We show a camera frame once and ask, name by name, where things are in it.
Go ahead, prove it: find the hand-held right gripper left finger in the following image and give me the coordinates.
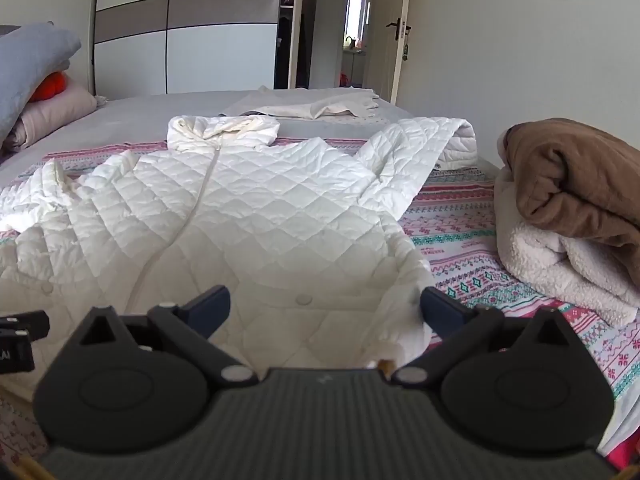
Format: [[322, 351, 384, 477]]
[[75, 285, 259, 389]]

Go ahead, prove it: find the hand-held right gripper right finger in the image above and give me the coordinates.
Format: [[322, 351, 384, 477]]
[[390, 286, 577, 389]]

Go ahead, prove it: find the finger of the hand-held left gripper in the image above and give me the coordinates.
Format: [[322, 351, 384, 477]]
[[0, 311, 51, 343]]

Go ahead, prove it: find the white quilted jacket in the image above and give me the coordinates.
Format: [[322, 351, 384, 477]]
[[0, 115, 479, 377]]

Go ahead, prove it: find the patterned knit blanket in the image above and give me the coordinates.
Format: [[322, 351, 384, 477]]
[[0, 137, 640, 467]]

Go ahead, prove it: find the brown fleece blanket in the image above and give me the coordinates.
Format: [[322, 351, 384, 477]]
[[494, 118, 640, 329]]

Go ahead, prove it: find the cream garment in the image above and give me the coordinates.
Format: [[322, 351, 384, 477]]
[[219, 85, 382, 122]]

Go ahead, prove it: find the orange plush toy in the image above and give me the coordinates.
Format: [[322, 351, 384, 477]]
[[30, 70, 69, 104]]

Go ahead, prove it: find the white and grey wardrobe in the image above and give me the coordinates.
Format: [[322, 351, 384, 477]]
[[89, 0, 302, 97]]

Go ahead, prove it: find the grey pillow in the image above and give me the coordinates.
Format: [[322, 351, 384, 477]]
[[0, 22, 83, 144]]

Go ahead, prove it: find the window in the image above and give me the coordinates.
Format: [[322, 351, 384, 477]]
[[345, 0, 369, 44]]

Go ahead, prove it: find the black door handle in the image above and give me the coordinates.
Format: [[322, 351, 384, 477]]
[[385, 17, 412, 44]]

